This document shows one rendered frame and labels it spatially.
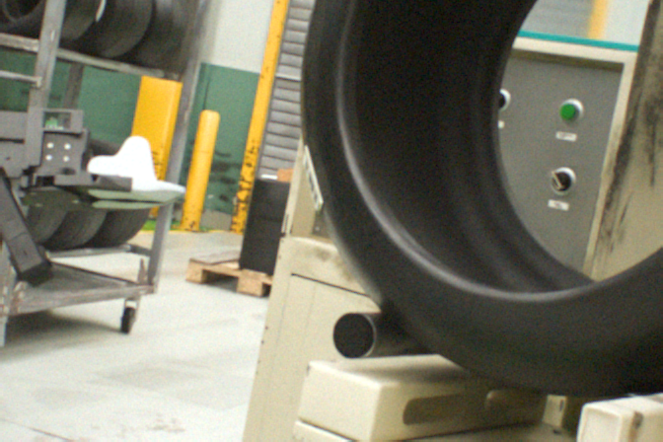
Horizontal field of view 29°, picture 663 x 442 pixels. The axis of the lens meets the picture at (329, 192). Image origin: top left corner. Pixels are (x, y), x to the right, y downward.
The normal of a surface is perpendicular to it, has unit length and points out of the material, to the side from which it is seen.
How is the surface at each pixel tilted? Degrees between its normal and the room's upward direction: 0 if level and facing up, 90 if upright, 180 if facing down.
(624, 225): 90
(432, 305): 100
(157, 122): 90
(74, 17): 115
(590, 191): 90
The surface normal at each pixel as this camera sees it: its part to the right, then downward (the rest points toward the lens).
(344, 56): 0.80, 0.09
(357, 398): -0.59, -0.07
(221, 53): -0.37, -0.02
